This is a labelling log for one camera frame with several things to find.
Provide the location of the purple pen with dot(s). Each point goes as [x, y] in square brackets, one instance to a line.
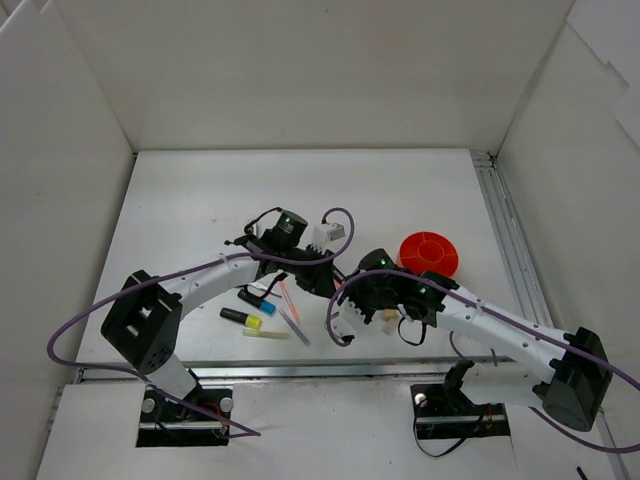
[295, 328]

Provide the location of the aluminium rail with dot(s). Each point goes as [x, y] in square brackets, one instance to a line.
[540, 451]
[420, 368]

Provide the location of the orange pen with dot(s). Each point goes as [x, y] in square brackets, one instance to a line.
[289, 302]

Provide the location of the yellow black highlighter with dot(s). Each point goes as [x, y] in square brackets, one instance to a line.
[241, 318]

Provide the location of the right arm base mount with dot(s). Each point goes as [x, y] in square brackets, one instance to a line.
[444, 418]

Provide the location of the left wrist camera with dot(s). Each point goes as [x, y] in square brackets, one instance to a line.
[325, 235]

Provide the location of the white eraser block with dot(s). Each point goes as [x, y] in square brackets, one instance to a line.
[390, 328]

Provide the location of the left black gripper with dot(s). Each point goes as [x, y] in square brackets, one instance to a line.
[322, 278]

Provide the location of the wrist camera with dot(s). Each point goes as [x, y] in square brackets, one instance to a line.
[346, 314]
[325, 235]

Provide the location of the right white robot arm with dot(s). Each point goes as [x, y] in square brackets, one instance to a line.
[571, 384]

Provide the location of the orange round divided container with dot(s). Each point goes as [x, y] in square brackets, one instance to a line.
[427, 251]

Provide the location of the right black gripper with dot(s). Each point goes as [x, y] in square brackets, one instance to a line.
[360, 299]

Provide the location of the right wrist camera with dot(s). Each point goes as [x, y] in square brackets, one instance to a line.
[346, 314]

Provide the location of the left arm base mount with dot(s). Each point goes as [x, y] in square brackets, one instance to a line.
[164, 423]

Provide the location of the yellow eraser block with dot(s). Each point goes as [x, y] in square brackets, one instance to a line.
[389, 315]

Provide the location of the pale yellow pen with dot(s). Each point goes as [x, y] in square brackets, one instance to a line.
[253, 333]

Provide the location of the blue black highlighter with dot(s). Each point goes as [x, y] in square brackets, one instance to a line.
[260, 304]

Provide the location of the aluminium rail right side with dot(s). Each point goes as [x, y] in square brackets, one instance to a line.
[540, 451]

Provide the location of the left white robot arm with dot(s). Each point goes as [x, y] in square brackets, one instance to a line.
[143, 324]

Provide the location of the aluminium rail front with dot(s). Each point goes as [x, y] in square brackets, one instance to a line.
[420, 368]

